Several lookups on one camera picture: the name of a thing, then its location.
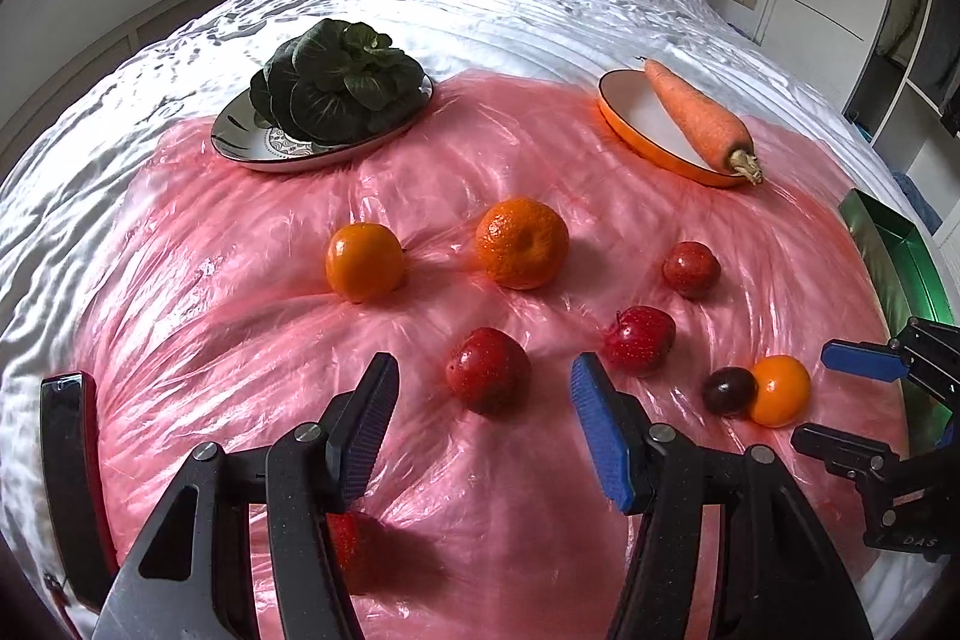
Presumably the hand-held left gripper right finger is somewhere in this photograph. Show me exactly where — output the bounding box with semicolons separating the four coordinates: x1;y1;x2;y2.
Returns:
570;351;875;640

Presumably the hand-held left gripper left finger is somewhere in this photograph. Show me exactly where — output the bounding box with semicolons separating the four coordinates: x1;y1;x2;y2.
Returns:
94;351;402;640

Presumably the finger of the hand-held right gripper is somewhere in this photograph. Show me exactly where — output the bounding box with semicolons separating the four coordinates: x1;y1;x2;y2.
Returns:
820;316;960;420
791;421;960;562

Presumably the small smooth orange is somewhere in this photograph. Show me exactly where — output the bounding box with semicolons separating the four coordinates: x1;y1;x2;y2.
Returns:
748;355;812;428

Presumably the red apple with stem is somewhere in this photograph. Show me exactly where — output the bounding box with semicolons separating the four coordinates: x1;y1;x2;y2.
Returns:
602;305;676;377

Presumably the green metal tray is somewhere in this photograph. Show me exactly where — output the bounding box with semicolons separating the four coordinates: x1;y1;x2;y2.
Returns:
838;188;947;461

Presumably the small red fruit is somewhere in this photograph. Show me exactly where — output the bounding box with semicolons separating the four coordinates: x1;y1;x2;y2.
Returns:
326;511;392;596

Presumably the dark purple plum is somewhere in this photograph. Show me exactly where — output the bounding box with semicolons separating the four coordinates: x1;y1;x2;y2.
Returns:
702;367;757;417

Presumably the large red apple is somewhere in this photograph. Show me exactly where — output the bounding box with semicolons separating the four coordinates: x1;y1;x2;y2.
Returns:
446;327;532;416

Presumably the small red apple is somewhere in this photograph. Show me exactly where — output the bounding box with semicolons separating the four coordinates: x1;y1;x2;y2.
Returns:
663;241;721;300

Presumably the large textured orange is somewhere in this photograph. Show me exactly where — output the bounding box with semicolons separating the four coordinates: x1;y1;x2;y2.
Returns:
475;197;569;290

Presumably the blue towel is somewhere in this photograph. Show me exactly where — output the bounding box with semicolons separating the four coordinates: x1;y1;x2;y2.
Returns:
896;175;944;236

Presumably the white open shelf unit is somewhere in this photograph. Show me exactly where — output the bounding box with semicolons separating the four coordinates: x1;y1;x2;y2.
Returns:
844;0;960;236

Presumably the pink plastic sheet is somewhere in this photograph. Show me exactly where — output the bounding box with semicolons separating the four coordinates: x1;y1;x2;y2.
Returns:
75;70;912;640

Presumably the orange carrot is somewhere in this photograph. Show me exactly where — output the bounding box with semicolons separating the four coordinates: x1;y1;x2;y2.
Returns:
645;59;764;185

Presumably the red metal tray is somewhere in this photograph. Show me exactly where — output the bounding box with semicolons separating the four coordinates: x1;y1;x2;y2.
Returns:
39;371;121;615

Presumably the patterned ceramic plate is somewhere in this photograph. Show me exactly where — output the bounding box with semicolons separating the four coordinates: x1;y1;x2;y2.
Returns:
211;74;434;174

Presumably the orange rimmed white dish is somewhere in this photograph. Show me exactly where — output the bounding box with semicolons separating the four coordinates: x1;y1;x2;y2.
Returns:
598;68;755;189

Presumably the dark green bok choy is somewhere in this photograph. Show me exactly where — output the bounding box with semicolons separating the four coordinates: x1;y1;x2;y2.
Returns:
249;19;422;146

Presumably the white bed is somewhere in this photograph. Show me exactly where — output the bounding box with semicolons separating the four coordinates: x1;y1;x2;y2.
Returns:
0;0;942;640

